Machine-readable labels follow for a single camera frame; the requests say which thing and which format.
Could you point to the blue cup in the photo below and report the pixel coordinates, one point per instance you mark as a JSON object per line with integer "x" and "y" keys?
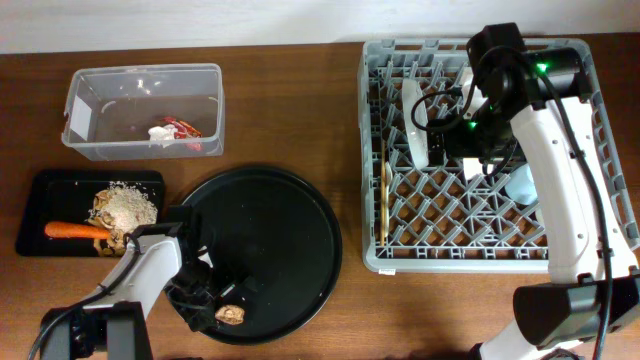
{"x": 520, "y": 187}

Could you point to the pink bowl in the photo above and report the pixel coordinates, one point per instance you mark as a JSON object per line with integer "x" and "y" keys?
{"x": 474, "y": 168}

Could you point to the clear plastic bin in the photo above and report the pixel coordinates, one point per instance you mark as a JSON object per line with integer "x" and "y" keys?
{"x": 109, "y": 110}

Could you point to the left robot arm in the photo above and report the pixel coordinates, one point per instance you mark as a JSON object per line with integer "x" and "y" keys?
{"x": 163, "y": 258}

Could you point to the white plastic fork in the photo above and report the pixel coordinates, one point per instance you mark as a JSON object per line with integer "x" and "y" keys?
{"x": 388, "y": 178}

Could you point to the brown walnut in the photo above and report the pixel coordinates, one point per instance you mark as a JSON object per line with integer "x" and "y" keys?
{"x": 230, "y": 315}

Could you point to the round black tray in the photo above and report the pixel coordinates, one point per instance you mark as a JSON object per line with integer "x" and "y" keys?
{"x": 279, "y": 229}

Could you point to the grey dishwasher rack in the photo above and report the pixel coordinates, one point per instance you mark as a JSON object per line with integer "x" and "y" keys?
{"x": 439, "y": 222}

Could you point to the orange carrot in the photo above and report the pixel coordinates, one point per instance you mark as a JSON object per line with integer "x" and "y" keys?
{"x": 57, "y": 229}

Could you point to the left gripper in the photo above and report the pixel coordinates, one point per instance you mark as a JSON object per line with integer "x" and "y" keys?
{"x": 191, "y": 309}

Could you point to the peanut shells and rice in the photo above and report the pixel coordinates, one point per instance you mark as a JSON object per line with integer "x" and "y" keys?
{"x": 120, "y": 209}

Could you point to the black rectangular tray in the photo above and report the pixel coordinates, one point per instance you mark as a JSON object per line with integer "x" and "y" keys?
{"x": 67, "y": 196}

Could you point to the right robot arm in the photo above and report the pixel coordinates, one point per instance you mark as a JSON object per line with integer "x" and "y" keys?
{"x": 540, "y": 103}

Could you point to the wooden chopstick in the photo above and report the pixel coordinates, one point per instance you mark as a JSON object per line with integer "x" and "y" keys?
{"x": 383, "y": 196}

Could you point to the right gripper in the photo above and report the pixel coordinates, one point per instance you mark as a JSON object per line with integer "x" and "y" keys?
{"x": 456, "y": 146}

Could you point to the red snack wrapper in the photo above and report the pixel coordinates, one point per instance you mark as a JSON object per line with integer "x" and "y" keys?
{"x": 177, "y": 129}

